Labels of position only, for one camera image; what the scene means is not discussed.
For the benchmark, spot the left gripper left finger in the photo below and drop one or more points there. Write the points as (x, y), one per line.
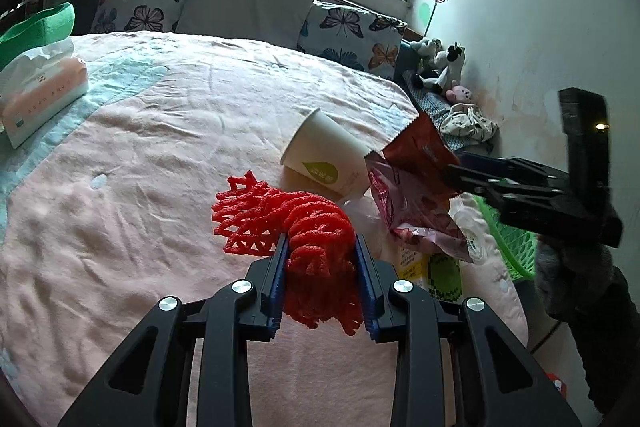
(146, 380)

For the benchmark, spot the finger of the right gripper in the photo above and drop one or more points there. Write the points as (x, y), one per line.
(518, 170)
(480, 186)

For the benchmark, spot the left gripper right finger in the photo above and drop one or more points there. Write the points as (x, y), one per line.
(497, 382)

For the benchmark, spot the red snack wrapper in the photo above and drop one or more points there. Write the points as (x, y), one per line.
(412, 198)

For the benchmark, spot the red foam fruit net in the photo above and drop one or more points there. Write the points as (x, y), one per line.
(320, 277)

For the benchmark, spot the clear plastic jar yellow label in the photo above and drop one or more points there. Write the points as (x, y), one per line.
(440, 274)

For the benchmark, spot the gloved right hand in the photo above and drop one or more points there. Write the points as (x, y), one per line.
(566, 270)

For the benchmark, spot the green plastic mesh basket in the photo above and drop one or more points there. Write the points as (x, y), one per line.
(517, 247)

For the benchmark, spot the crumpled patterned cloth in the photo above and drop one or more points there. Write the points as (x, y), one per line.
(467, 121)

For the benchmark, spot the pink pig plush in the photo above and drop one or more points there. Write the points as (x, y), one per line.
(459, 94)

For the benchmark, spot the black white cow plush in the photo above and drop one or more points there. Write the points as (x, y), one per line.
(446, 72)

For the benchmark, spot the grey white plush toy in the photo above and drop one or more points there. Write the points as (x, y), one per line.
(427, 49)

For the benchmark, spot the pink blanket on table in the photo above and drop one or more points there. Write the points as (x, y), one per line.
(106, 209)

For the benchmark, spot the white paper cup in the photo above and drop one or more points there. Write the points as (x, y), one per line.
(326, 153)

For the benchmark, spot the right butterfly pillow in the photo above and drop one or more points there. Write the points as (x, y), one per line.
(355, 38)

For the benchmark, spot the butterfly pillow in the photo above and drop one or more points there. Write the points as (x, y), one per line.
(355, 38)
(137, 15)

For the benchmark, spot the tissue pack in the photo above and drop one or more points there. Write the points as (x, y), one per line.
(37, 85)

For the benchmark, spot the white middle cushion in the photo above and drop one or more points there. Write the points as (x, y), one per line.
(277, 22)

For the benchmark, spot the left butterfly pillow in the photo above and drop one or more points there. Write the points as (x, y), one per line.
(137, 15)

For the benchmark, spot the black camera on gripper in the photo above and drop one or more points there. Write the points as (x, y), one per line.
(585, 124)

